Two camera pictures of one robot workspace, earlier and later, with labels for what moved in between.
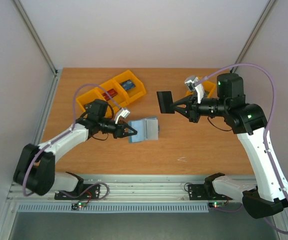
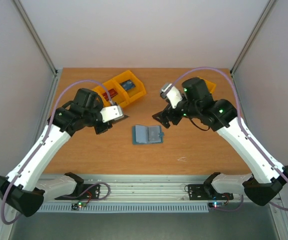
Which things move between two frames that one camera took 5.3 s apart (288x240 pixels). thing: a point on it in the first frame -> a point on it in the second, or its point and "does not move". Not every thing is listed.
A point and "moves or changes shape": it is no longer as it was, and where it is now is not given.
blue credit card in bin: x=127 y=84 does not move
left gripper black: x=120 y=131 -> x=98 y=130
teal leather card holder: x=147 y=129 moves or changes shape
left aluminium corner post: x=41 y=45 does not move
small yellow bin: x=209 y=86 does not move
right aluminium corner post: x=255 y=33 does not move
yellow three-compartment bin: x=117 y=92 does not move
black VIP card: x=165 y=100 moves or changes shape
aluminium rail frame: x=129 y=189 does not move
